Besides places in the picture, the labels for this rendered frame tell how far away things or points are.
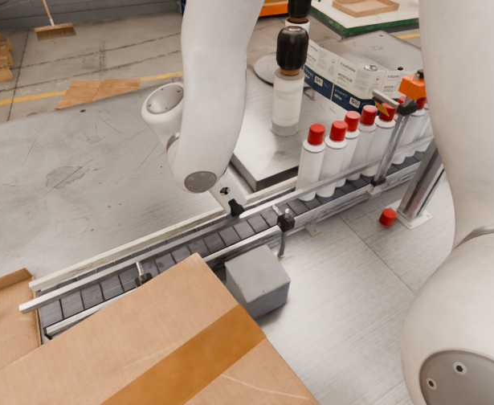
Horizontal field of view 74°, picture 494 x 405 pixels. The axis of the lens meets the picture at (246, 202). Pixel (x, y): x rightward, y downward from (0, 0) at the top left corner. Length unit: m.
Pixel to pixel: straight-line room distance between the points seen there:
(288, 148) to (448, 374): 0.83
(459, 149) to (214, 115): 0.27
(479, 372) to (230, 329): 0.24
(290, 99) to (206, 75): 0.57
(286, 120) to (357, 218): 0.35
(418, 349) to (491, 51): 0.19
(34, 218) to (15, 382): 0.63
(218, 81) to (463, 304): 0.34
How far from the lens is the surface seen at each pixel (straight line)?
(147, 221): 0.89
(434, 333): 0.25
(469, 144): 0.28
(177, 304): 0.41
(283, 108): 0.99
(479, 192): 0.34
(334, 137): 0.75
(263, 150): 0.98
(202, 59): 0.44
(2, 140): 1.37
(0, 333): 0.85
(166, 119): 0.48
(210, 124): 0.42
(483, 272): 0.27
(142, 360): 0.40
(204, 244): 0.75
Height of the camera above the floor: 1.49
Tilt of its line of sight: 47 degrees down
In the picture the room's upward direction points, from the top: straight up
